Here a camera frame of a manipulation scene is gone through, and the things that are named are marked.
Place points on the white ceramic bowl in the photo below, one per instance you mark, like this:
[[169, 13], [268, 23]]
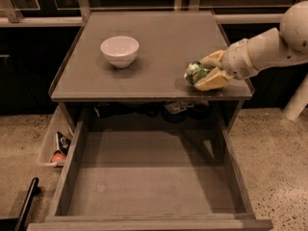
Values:
[[120, 51]]

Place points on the open grey top drawer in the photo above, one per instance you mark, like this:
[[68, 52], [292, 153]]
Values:
[[129, 175]]

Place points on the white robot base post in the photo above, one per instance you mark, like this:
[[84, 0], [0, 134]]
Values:
[[298, 102]]

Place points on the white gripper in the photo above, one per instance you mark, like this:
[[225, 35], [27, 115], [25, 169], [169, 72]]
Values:
[[237, 62]]

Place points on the grey wooden cabinet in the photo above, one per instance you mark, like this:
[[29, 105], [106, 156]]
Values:
[[168, 42]]

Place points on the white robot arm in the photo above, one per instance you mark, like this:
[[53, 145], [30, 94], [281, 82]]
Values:
[[283, 46]]

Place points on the dark snack bag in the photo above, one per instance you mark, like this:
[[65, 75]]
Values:
[[63, 143]]

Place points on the crushed green soda can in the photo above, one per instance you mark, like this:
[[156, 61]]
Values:
[[196, 71]]

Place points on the black handle bar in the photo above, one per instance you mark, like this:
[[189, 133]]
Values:
[[17, 224]]

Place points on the orange fruit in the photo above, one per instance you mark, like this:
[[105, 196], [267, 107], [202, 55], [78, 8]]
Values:
[[59, 157]]

